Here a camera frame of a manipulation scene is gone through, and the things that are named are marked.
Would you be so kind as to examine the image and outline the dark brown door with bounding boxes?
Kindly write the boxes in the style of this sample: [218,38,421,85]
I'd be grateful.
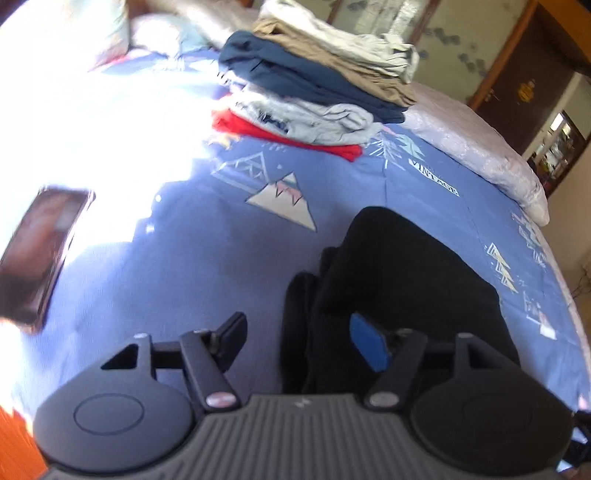
[470,1,590,154]

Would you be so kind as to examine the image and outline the grey printed folded garment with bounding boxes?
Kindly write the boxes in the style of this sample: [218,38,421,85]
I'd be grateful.
[217,71,383,146]

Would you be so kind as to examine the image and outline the khaki folded pants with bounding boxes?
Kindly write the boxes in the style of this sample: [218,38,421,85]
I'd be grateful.
[252,19,416,107]

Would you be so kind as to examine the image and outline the black pants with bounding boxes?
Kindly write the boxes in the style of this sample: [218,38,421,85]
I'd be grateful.
[280,207,520,397]

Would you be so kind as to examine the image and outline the blue patterned bed sheet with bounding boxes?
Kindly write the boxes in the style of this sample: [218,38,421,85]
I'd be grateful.
[1,52,590,416]

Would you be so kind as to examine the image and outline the black smartphone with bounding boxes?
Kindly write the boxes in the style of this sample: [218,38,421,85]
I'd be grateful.
[1,186,95,335]

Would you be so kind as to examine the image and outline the navy folded garment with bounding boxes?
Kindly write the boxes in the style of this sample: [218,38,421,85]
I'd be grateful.
[218,31,406,124]

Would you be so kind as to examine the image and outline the red folded garment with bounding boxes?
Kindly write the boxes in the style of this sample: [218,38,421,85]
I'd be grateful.
[210,108,364,163]

